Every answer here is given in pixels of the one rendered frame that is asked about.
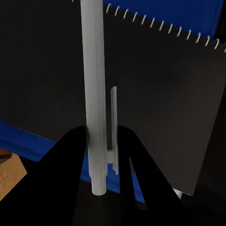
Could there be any pen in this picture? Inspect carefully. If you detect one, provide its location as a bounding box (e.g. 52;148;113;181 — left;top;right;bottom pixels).
81;0;119;195

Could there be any folder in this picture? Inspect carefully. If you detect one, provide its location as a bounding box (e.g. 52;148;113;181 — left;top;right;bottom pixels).
0;0;226;203

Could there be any mouse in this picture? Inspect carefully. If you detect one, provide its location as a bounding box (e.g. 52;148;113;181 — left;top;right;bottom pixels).
191;214;226;226

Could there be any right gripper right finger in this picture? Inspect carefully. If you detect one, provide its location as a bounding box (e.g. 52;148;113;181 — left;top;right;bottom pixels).
118;125;197;226

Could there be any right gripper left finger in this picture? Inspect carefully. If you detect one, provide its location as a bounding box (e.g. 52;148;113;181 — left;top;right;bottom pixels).
0;125;87;226

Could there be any notebook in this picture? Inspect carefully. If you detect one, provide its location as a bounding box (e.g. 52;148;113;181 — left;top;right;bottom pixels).
0;0;226;196

